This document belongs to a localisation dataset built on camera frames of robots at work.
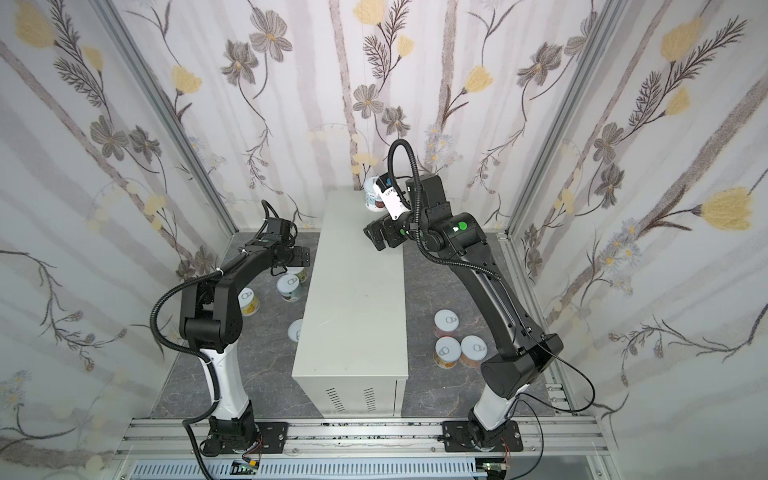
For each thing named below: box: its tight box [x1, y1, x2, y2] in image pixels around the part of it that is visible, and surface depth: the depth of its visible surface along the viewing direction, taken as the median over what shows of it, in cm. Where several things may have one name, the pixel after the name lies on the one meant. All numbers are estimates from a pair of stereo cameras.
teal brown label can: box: [364, 176, 385, 212], surface depth 77 cm
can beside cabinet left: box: [288, 318, 303, 342], surface depth 90 cm
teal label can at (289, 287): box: [276, 273, 303, 303], surface depth 100 cm
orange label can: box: [433, 336, 462, 369], surface depth 86 cm
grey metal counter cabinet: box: [292, 189, 409, 418], surface depth 59 cm
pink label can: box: [433, 308, 460, 338], surface depth 91 cm
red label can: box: [459, 335, 488, 368], surface depth 86 cm
